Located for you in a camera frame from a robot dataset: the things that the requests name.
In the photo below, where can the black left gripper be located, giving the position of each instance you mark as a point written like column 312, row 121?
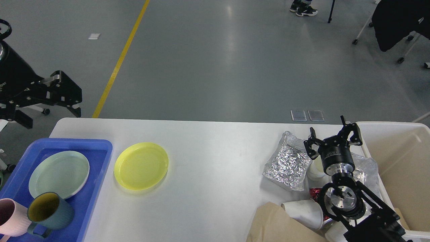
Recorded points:
column 21, row 85

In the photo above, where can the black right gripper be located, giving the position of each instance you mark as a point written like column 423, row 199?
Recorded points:
column 336, row 158

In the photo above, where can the teal mug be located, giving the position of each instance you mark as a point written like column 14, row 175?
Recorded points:
column 48, row 212

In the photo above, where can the yellow plastic plate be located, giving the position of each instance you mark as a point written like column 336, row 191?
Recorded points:
column 141, row 166

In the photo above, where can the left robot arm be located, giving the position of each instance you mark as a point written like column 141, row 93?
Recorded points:
column 3, row 33

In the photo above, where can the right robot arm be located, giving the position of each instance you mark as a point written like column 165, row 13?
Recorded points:
column 366, row 217

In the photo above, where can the small white cup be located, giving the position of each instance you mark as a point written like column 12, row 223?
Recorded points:
column 316, row 170

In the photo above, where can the right floor plate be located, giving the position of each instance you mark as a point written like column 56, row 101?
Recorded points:
column 316, row 115

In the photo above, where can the floor plate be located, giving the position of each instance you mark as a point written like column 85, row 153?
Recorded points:
column 316, row 115
column 298, row 115

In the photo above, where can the white side table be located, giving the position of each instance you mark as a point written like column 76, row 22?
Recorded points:
column 44, row 111

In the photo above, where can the crumpled clear plastic wrap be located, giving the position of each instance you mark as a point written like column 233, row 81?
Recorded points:
column 366, row 171

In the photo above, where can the left floor plate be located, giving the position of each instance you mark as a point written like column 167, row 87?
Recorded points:
column 298, row 115

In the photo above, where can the red snack wrapper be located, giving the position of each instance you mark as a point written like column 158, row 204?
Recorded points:
column 314, row 193

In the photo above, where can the silver foil bag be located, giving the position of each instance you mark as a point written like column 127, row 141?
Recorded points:
column 288, row 165

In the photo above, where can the beige plastic bin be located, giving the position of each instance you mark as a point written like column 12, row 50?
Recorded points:
column 402, row 152

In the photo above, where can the white paper cup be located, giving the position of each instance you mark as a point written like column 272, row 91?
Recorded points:
column 307, row 212

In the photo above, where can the pale green plate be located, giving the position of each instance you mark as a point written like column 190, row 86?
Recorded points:
column 64, row 173

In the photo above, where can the blue plastic tray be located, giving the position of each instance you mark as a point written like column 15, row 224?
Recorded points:
column 97, row 151

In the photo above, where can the brown paper bag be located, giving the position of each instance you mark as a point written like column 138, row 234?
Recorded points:
column 271, row 223

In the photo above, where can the pink mug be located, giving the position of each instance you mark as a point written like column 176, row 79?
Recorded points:
column 14, row 221

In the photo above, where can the black jacket on chair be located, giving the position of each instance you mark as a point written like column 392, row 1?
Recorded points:
column 394, row 20

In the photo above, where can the person in black sneakers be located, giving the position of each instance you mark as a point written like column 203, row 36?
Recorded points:
column 303, row 8

